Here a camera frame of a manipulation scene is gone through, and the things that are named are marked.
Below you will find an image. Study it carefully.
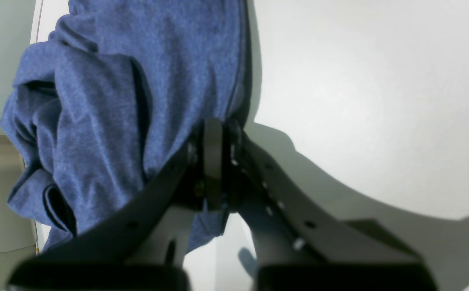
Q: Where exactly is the dark blue t-shirt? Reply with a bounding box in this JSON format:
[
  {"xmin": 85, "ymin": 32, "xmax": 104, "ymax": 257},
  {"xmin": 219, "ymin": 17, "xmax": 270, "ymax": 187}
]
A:
[{"xmin": 0, "ymin": 0, "xmax": 250, "ymax": 250}]

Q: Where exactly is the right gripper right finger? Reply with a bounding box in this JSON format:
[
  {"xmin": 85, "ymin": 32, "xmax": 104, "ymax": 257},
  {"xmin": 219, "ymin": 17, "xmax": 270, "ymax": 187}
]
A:
[{"xmin": 228, "ymin": 121, "xmax": 437, "ymax": 291}]

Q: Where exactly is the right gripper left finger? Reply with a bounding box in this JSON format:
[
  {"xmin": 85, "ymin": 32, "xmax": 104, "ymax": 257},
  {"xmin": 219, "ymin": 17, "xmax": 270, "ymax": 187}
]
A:
[{"xmin": 8, "ymin": 118, "xmax": 223, "ymax": 291}]

